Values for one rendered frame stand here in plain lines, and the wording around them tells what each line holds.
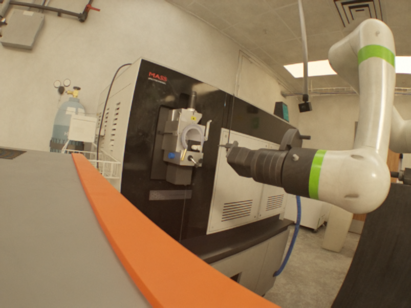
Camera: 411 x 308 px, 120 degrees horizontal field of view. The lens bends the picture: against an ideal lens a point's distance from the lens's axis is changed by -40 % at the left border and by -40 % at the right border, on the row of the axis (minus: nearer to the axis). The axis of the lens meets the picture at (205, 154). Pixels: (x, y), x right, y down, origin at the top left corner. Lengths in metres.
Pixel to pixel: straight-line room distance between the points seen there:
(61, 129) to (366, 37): 1.49
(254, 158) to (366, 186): 0.22
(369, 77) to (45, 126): 1.84
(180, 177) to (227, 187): 0.32
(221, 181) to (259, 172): 0.48
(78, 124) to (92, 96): 0.90
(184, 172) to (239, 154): 0.26
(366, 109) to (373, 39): 0.20
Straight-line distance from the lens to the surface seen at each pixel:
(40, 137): 1.72
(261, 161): 0.39
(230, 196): 0.92
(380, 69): 0.54
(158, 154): 0.66
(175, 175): 0.62
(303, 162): 0.34
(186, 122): 0.60
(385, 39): 0.61
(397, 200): 0.74
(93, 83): 1.78
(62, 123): 1.35
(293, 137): 0.41
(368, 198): 0.32
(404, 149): 0.89
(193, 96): 0.65
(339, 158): 0.33
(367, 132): 0.48
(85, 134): 0.88
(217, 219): 0.90
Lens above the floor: 1.17
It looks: level
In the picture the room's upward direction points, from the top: 8 degrees clockwise
